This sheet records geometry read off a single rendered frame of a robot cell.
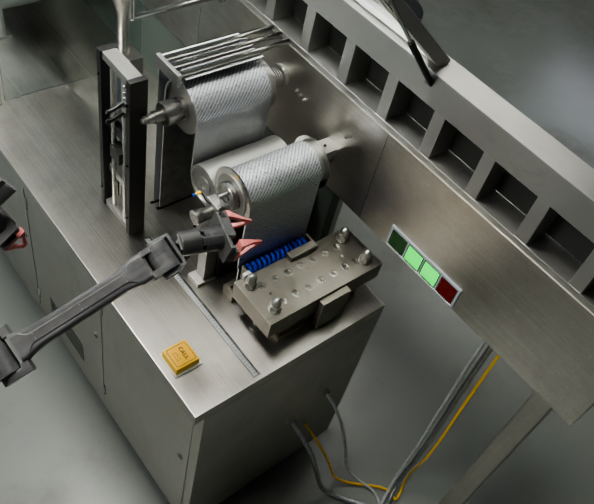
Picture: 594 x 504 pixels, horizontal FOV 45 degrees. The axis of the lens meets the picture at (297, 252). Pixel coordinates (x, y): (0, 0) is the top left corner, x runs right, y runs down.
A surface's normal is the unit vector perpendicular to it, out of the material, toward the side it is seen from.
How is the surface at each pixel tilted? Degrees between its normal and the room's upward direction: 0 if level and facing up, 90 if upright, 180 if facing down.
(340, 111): 90
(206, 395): 0
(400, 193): 90
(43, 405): 0
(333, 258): 0
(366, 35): 90
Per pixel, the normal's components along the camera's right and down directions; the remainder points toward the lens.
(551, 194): -0.77, 0.38
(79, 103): 0.18, -0.64
